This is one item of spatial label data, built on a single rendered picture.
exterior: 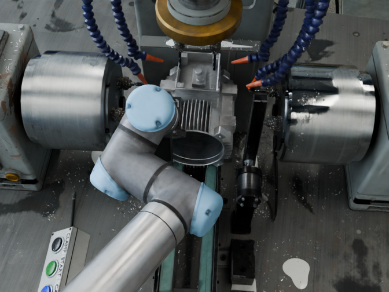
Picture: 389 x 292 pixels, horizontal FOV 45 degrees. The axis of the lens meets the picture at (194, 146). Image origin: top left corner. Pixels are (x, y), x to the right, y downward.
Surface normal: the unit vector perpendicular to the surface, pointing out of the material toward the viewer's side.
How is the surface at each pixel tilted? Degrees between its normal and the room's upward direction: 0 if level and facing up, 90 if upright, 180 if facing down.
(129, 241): 14
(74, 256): 52
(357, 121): 43
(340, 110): 32
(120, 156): 24
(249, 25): 90
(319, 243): 0
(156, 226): 19
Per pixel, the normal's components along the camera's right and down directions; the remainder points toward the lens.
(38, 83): -0.03, -0.22
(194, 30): 0.00, -0.55
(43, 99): -0.04, 0.11
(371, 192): -0.07, 0.83
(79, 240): 0.79, -0.29
